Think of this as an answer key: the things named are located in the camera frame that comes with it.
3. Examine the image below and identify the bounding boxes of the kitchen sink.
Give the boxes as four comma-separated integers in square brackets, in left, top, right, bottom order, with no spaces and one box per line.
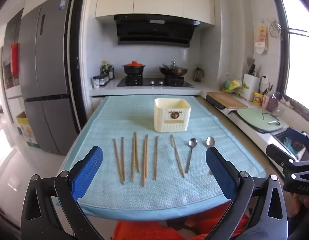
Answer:
[272,127,301,162]

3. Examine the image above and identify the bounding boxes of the grey refrigerator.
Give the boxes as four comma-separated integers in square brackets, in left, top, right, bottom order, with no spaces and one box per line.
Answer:
[18,0,81,155]

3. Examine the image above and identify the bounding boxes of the metal spoon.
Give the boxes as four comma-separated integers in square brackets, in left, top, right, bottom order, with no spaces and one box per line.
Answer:
[185,137,198,174]
[206,136,216,175]

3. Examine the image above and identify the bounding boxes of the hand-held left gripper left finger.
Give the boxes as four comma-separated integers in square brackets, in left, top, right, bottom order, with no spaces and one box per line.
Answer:
[21,146,104,240]

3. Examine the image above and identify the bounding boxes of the orange clothing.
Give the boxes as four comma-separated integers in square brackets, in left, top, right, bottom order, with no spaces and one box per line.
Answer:
[113,202,250,240]

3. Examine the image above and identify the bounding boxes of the cream ribbed utensil box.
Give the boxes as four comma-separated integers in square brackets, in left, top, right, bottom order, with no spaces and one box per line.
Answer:
[154,98,192,133]

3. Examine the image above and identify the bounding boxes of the black gas stove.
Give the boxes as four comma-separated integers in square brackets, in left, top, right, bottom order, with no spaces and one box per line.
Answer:
[117,77,195,88]

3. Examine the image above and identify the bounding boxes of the white knife block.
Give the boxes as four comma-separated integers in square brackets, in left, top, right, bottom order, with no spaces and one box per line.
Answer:
[242,73,260,102]

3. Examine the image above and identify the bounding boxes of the black range hood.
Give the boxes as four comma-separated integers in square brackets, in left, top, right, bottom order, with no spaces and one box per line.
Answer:
[114,14,201,48]

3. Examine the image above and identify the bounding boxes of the yellow cardboard box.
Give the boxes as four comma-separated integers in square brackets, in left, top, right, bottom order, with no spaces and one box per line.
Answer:
[16,111,39,148]

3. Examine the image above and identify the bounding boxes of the pink bottle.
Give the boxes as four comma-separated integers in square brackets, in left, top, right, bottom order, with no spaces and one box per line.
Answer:
[266,92,278,112]

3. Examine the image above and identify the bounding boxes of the hanging printed towel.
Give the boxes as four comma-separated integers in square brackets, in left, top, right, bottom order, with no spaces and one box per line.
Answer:
[254,25,268,54]

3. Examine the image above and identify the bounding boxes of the cream upper cabinets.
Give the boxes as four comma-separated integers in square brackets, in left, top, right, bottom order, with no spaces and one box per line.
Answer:
[95,0,215,26]

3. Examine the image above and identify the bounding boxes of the wok with glass lid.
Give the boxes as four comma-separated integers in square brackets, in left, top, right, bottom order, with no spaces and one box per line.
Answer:
[159,61,189,78]

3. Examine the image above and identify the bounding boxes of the seasoning bottle rack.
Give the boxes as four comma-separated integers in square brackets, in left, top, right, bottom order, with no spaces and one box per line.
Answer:
[101,59,115,81]

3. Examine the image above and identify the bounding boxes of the person's right hand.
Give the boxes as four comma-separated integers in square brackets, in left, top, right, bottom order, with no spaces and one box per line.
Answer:
[288,195,309,220]

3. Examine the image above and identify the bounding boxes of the hanging wire trivet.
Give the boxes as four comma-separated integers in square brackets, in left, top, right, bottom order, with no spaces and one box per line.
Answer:
[267,19,282,38]

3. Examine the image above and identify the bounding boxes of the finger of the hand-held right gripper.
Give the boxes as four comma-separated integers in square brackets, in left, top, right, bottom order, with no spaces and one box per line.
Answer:
[286,127,309,160]
[266,144,297,173]

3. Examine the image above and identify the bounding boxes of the dark glass press pot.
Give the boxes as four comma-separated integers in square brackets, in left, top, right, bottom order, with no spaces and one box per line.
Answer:
[194,67,204,82]

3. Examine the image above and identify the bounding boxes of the light blue woven towel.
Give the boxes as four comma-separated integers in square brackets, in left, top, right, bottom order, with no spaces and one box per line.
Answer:
[61,95,267,217]

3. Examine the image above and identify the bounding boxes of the garlic bulbs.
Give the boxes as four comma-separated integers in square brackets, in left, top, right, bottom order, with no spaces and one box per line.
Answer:
[279,96,294,108]

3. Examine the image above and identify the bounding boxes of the black pot with orange lid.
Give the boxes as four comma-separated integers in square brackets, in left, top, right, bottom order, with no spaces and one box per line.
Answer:
[122,61,146,76]

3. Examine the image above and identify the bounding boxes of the wooden cutting board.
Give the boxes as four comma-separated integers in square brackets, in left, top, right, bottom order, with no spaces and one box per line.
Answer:
[206,92,248,109]

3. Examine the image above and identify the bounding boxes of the red hanging cloth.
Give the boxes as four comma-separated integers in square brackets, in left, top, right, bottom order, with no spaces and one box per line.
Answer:
[11,43,20,75]

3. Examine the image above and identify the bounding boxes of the window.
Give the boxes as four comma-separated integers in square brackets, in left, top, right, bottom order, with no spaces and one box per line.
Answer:
[277,0,309,108]

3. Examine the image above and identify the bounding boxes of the green cutting board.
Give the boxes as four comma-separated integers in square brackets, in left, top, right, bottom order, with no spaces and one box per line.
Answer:
[237,108,283,133]

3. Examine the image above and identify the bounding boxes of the yellow green cloth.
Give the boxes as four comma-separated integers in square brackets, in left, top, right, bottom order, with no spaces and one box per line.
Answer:
[221,79,245,94]

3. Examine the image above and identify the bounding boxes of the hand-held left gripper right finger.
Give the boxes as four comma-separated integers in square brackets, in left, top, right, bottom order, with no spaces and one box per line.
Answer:
[206,146,288,240]

